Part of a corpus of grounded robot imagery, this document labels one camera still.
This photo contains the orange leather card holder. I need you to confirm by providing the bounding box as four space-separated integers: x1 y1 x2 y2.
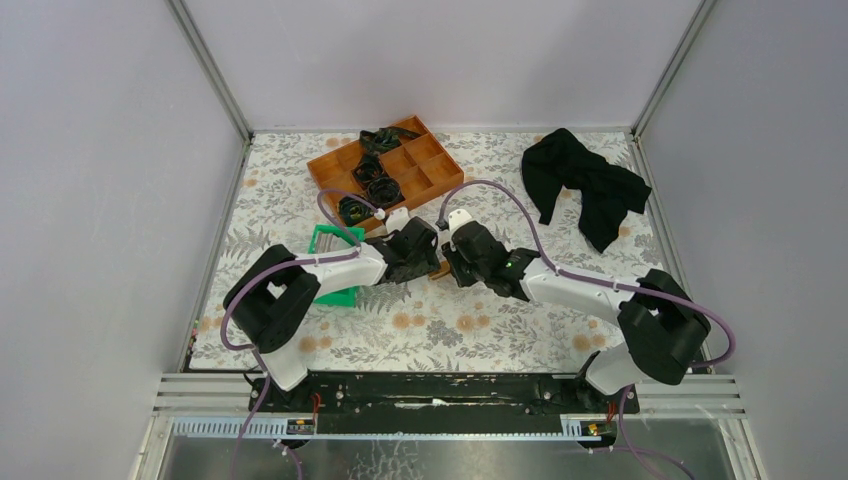
428 261 451 281

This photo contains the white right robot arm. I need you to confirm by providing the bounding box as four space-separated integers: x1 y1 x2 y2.
440 220 711 412

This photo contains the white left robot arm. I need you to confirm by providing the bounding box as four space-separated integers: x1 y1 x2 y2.
223 217 440 411

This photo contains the stack of white cards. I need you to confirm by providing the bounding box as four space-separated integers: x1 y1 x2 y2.
310 231 356 254

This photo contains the rolled dark belt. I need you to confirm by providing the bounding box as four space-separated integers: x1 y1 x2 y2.
365 175 405 209
351 153 385 189
337 196 373 227

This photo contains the green plastic bin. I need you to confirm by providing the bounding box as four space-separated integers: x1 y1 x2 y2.
307 225 367 310

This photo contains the wooden compartment tray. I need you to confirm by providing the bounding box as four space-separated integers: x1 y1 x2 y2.
307 116 464 231

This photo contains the black cloth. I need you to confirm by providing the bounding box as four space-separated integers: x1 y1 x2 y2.
521 128 652 253

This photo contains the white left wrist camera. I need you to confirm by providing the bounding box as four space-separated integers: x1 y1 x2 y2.
383 207 411 233

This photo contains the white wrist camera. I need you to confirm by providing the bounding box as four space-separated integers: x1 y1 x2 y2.
383 207 411 233
446 209 474 234

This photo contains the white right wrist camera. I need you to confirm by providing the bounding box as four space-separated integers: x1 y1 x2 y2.
446 209 474 234

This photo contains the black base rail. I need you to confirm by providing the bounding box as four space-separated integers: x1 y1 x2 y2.
245 371 639 436

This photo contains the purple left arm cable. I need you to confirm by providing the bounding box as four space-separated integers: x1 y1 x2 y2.
219 188 387 480

